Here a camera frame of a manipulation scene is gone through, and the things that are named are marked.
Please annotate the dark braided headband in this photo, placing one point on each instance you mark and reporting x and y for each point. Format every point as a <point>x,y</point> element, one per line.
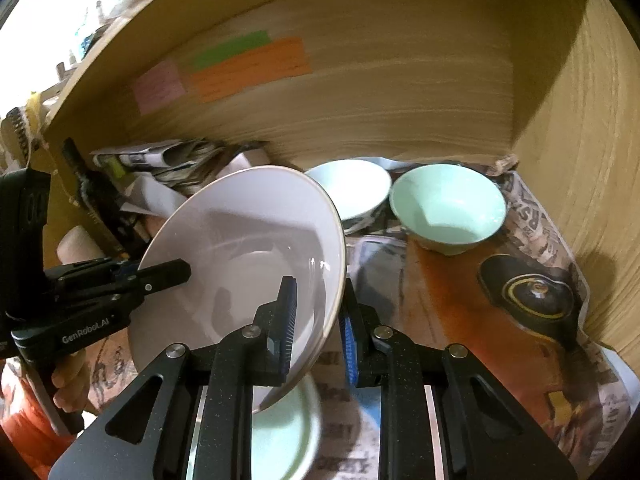
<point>15,130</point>

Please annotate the pink sticky note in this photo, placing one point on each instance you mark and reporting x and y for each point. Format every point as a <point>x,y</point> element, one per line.
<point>160,85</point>

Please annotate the dark glass bottle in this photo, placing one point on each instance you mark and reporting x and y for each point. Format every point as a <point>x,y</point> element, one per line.
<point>95,185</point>

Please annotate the mint green plate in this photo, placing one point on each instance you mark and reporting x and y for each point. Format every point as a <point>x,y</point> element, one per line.
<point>285,435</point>

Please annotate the stack of folded newspapers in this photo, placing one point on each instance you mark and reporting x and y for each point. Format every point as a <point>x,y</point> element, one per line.
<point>160,155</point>

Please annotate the person's left hand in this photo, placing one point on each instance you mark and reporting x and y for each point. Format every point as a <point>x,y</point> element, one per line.
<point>70,385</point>

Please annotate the printed newspaper table cover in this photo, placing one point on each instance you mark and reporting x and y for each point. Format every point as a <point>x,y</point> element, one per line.
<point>450,300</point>

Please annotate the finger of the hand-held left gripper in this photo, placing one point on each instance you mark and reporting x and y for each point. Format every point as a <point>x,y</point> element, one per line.
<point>165,274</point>
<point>127,272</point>

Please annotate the yellow tassel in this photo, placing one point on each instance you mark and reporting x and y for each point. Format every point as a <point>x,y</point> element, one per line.
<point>35,105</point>

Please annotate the person's orange clothing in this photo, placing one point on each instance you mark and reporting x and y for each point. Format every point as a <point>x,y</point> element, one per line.
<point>30,425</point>

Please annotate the green sticky note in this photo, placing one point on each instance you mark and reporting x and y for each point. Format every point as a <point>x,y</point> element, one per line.
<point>225,50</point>

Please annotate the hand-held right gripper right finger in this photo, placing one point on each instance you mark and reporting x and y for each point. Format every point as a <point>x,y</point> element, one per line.
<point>350,355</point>

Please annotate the mauve ceramic bowl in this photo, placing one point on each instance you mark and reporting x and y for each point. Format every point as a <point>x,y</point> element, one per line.
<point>235,240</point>

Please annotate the orange sticky note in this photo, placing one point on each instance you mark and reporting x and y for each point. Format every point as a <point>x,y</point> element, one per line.
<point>250,70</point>

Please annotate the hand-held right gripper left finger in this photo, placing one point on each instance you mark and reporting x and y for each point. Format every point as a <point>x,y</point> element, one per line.
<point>287,325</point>

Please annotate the white ceramic bowl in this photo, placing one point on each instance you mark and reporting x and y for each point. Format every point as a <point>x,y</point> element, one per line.
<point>350,185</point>

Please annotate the white paper sheet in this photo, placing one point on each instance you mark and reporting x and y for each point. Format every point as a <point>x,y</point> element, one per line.
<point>155,195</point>

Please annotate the mint green ceramic bowl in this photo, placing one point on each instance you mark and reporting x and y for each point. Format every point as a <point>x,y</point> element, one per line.
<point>445,205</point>

